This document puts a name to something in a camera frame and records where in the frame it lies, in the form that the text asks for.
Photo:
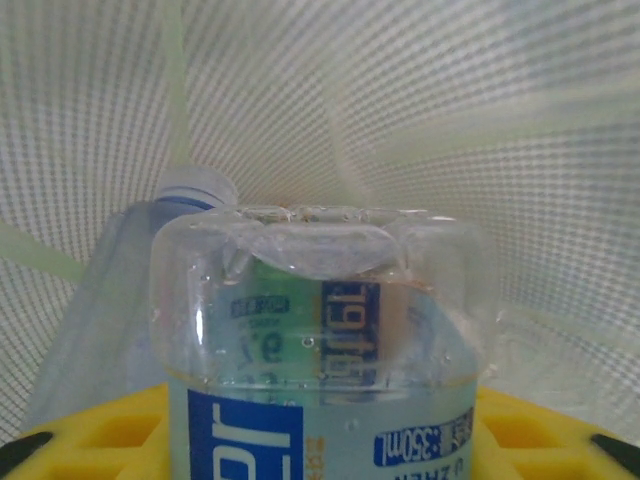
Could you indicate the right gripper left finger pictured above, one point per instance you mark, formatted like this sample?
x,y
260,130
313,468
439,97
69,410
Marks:
x,y
100,445

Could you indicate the blue label clear bottle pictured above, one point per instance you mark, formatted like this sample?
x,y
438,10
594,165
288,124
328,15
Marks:
x,y
325,325

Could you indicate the grey mesh bin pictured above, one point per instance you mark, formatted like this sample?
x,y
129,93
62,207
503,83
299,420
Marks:
x,y
500,200

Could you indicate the bluish clear water bottle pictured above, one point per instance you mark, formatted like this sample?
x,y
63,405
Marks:
x,y
100,300

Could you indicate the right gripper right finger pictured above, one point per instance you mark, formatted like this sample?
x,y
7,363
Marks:
x,y
550,450

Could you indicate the green plastic bin liner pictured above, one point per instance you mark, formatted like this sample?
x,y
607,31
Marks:
x,y
175,75

